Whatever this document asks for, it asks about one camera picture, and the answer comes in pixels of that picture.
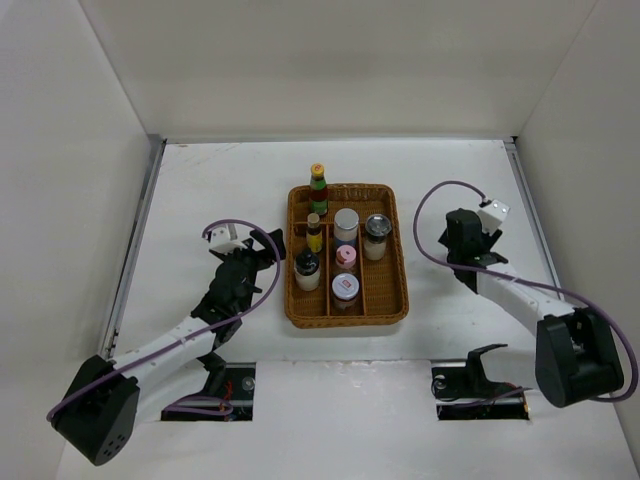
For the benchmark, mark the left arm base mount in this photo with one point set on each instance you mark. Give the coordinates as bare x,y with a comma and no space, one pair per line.
227,394

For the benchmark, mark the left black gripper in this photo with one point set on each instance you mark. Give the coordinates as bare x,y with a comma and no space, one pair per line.
263,261

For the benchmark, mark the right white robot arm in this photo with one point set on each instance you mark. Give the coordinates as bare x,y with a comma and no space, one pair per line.
575,355

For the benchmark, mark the white salt grinder black top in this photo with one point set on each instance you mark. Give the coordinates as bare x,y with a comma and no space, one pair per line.
307,270

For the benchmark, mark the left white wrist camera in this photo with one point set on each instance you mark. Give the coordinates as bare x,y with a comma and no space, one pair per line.
223,239

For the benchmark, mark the brown wicker divided basket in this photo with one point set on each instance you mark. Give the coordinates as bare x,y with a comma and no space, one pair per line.
383,297

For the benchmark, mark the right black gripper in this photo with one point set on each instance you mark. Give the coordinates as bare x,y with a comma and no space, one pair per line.
490,240

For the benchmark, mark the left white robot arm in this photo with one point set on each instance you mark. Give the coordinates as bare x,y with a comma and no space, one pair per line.
98,412

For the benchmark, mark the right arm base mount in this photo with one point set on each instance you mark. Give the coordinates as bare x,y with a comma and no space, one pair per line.
463,392

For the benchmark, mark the white lid round jar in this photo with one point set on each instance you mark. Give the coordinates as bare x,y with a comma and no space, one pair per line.
345,291

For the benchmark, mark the red sauce bottle yellow cap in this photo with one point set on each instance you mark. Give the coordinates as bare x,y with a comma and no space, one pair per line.
318,190

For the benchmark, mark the tall blue label spice jar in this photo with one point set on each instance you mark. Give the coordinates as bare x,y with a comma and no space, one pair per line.
346,227

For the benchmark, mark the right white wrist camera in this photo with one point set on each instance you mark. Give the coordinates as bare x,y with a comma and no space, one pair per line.
492,214

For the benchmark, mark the pink lid spice jar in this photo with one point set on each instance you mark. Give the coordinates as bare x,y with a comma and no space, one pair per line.
345,260

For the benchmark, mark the small yellow label bottle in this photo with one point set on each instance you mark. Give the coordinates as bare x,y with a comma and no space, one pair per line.
314,237

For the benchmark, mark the silver top pepper grinder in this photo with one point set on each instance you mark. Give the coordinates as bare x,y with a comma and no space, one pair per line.
377,228

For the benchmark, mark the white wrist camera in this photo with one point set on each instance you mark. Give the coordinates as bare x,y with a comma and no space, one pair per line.
492,214
223,239

